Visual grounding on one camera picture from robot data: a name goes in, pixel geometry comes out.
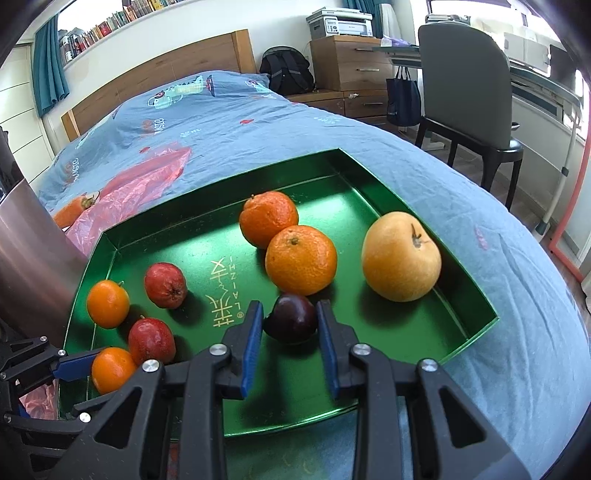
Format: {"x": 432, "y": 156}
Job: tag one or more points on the blue printed blanket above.
{"x": 461, "y": 207}

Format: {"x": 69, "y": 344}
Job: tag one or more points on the row of books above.
{"x": 115, "y": 21}

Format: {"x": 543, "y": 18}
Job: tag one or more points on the teal curtain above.
{"x": 48, "y": 69}
{"x": 364, "y": 16}

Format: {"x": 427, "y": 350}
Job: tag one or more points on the small orange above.
{"x": 108, "y": 303}
{"x": 113, "y": 369}

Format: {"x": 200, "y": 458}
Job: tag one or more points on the yellow pear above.
{"x": 397, "y": 263}

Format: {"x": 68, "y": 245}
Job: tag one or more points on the dark tote bag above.
{"x": 402, "y": 99}

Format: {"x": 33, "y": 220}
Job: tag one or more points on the white wardrobe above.
{"x": 23, "y": 115}

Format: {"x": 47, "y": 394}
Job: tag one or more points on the dark purple plum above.
{"x": 291, "y": 318}

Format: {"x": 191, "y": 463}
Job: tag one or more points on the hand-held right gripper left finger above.
{"x": 251, "y": 350}

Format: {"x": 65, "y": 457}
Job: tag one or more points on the black backpack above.
{"x": 286, "y": 71}

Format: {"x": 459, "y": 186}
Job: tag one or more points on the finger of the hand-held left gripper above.
{"x": 74, "y": 365}
{"x": 81, "y": 410}

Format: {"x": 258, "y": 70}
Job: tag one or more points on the pink metal frame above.
{"x": 572, "y": 207}

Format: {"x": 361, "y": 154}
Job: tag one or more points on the white printer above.
{"x": 339, "y": 23}

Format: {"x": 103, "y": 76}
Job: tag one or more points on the pink plastic sheet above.
{"x": 138, "y": 175}

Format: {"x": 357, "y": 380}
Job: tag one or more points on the green metal tray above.
{"x": 323, "y": 207}

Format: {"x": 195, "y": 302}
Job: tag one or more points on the grey chair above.
{"x": 461, "y": 83}

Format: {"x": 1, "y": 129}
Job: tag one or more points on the wooden drawer cabinet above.
{"x": 351, "y": 64}

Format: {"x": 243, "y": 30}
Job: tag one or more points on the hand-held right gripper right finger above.
{"x": 328, "y": 350}

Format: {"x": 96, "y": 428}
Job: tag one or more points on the wooden headboard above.
{"x": 184, "y": 69}

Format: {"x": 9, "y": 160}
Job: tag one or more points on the red apple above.
{"x": 151, "y": 340}
{"x": 165, "y": 285}

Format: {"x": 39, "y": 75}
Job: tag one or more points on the white box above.
{"x": 526, "y": 48}

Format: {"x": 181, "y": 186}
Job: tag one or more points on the carrot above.
{"x": 69, "y": 212}

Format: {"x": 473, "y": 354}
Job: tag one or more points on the white desk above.
{"x": 545, "y": 92}

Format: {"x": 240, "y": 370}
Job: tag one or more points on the large orange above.
{"x": 301, "y": 259}
{"x": 268, "y": 218}

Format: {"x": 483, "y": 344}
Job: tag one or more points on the window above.
{"x": 475, "y": 7}

